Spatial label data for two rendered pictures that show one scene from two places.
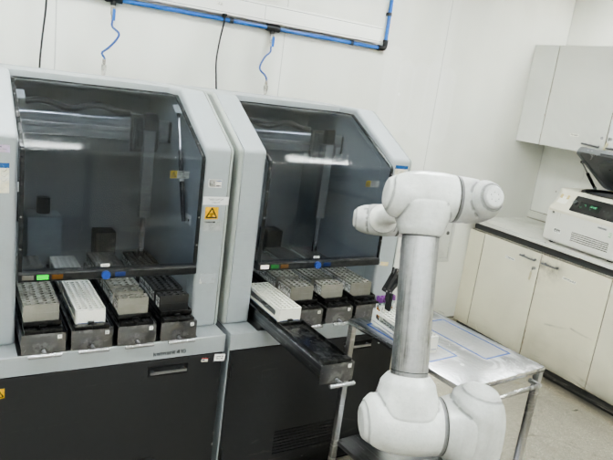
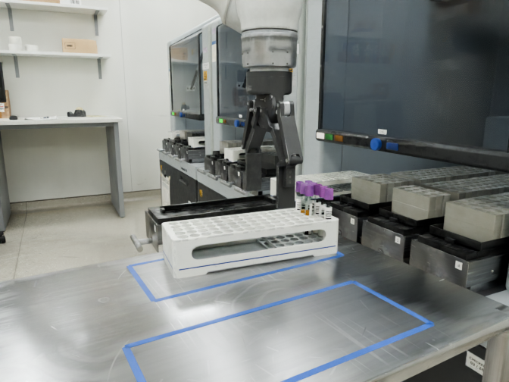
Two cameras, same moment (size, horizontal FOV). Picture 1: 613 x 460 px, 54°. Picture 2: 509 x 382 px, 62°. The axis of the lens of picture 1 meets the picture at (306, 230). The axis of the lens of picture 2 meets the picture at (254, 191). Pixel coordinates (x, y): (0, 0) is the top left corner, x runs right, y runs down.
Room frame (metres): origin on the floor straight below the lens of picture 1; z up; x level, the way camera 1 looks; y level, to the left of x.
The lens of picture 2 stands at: (2.24, -1.11, 1.10)
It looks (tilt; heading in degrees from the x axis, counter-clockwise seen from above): 13 degrees down; 97
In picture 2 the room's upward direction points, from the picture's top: straight up
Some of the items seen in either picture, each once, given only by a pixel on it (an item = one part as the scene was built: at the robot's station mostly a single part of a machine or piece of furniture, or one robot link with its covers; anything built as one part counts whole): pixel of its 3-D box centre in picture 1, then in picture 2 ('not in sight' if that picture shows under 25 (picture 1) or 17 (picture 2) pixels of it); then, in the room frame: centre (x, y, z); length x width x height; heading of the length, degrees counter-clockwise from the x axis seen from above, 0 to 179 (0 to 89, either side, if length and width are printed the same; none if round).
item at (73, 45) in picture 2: not in sight; (79, 47); (0.18, 2.73, 1.52); 0.29 x 0.22 x 0.12; 31
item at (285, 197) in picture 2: not in sight; (285, 186); (2.21, -0.46, 0.96); 0.03 x 0.01 x 0.07; 29
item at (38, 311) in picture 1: (40, 311); (226, 148); (1.88, 0.85, 0.85); 0.12 x 0.02 x 0.06; 122
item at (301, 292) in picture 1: (300, 292); (367, 191); (2.41, -0.01, 0.85); 0.12 x 0.02 x 0.06; 123
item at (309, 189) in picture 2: not in sight; (308, 214); (2.25, -0.36, 0.88); 0.02 x 0.02 x 0.11
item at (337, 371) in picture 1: (292, 332); (267, 212); (2.15, 0.00, 0.78); 0.73 x 0.14 x 0.09; 32
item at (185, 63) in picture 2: not in sight; (222, 64); (1.74, 1.51, 1.28); 0.61 x 0.51 x 0.63; 122
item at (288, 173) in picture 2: not in sight; (291, 171); (2.22, -0.48, 0.98); 0.03 x 0.01 x 0.05; 119
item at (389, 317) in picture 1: (403, 329); (251, 238); (2.15, -0.42, 0.85); 0.30 x 0.10 x 0.06; 29
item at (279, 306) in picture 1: (272, 302); (322, 187); (2.30, 0.10, 0.83); 0.30 x 0.10 x 0.06; 32
